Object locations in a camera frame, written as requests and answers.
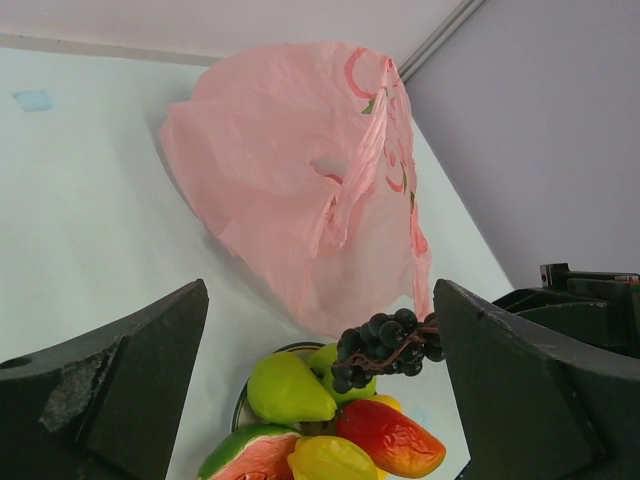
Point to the orange yellow fake mango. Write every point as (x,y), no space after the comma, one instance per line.
(388,401)

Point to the black fake grapes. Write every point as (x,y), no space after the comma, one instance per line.
(391,344)

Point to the red watermelon slice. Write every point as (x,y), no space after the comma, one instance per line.
(252,452)

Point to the red fake mango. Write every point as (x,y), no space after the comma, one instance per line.
(395,443)

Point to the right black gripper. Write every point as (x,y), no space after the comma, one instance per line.
(597,308)

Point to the aluminium frame rail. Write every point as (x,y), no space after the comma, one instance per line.
(462,13)

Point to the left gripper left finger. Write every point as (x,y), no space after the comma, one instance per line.
(106,404)

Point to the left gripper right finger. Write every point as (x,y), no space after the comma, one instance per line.
(533,403)

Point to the yellow fake starfruit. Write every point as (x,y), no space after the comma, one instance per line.
(332,458)

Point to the green fake pear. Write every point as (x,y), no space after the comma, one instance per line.
(282,389)

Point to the pink plastic bag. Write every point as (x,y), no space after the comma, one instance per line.
(299,159)

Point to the green fake guava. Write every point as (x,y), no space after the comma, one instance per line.
(344,384)

